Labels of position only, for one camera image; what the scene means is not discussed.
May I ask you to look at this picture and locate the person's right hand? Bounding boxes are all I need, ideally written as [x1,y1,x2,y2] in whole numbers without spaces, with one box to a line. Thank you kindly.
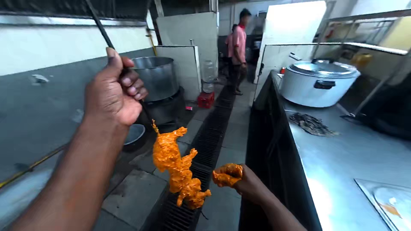
[212,163,257,196]

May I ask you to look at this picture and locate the person's left hand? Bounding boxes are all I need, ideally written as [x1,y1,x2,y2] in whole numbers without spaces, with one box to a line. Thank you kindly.
[84,47,149,126]

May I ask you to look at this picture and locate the long dark metal skewer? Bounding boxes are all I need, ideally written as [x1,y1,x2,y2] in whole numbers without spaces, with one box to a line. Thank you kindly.
[85,0,160,135]

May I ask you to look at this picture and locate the person's left forearm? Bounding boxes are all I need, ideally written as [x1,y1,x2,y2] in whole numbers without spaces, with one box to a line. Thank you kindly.
[6,111,130,231]

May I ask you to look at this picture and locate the person's right forearm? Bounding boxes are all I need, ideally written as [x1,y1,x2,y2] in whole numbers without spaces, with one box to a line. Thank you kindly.
[245,173,308,231]

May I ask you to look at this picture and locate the large steel cooking pot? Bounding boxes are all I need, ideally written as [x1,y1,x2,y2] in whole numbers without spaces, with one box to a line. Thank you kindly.
[131,56,180,102]

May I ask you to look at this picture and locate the black floor drain grate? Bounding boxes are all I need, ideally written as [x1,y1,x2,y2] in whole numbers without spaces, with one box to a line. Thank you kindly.
[140,85,236,231]

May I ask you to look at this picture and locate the black round stove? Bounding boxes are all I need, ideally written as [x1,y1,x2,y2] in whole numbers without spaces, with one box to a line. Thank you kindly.
[136,86,186,129]

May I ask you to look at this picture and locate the orange marinated chicken pieces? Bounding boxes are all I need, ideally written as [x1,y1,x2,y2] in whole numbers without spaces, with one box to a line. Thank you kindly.
[152,126,212,210]

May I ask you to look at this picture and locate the grey metal basin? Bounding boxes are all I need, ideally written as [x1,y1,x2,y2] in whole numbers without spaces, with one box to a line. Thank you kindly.
[123,124,146,146]

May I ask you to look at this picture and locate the red plastic crate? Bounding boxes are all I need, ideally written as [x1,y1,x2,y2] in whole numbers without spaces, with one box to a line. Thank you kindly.
[197,91,215,109]

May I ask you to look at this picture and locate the clear plastic water bottle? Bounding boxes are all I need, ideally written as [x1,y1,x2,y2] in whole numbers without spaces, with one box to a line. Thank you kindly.
[202,60,215,93]

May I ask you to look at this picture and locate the crumpled dark striped cloth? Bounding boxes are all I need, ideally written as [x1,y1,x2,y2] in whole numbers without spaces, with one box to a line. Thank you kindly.
[289,112,339,137]

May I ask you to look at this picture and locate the steel kitchen counter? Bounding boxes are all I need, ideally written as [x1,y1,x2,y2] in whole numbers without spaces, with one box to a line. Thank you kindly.
[250,70,411,231]

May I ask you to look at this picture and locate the large white rice cooker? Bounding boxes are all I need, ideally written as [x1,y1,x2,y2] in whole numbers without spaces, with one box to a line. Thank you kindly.
[279,59,361,108]

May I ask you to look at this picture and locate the yellow gas pipe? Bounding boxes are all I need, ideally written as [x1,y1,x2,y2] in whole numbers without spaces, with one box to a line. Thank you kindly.
[0,144,69,189]

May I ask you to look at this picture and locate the yellow plastic container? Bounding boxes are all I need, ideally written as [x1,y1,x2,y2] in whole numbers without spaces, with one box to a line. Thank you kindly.
[351,53,373,68]

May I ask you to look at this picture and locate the white tiled partition wall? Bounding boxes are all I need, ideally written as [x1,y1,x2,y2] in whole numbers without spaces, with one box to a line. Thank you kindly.
[155,12,219,102]

